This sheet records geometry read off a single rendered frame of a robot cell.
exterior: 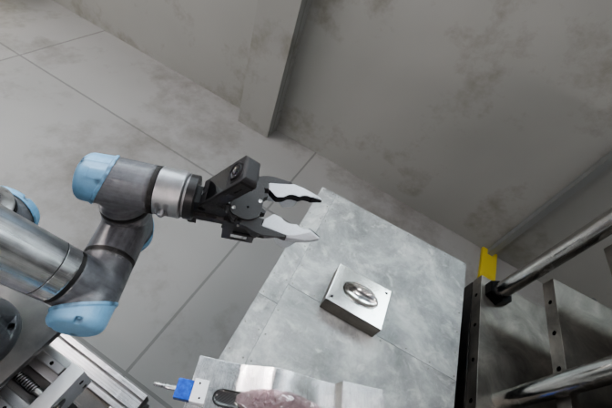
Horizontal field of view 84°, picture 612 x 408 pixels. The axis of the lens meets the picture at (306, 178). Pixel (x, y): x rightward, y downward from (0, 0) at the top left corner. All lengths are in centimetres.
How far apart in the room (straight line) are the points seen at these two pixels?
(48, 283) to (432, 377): 111
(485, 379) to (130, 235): 123
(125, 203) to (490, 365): 130
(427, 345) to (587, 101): 163
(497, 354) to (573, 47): 156
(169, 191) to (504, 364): 132
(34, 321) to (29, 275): 41
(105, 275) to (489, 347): 130
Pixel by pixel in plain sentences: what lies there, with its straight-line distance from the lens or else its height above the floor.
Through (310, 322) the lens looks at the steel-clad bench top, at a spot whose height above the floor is 80.
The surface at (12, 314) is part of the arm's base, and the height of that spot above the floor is 107.
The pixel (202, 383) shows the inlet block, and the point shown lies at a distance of 101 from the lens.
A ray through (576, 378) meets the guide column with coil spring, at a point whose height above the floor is 111.
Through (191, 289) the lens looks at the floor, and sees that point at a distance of 205.
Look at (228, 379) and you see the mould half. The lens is 104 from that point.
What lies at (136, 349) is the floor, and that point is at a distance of 196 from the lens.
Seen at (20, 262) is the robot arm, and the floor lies 144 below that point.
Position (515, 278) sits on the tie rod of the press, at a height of 94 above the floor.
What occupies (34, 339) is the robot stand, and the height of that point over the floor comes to 104.
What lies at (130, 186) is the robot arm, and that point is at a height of 146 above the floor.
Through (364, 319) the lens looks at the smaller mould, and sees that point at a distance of 118.
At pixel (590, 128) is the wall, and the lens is 249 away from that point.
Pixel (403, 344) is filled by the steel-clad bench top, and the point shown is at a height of 80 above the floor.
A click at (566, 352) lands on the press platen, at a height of 104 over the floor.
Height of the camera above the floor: 187
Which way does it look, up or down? 44 degrees down
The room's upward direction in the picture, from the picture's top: 22 degrees clockwise
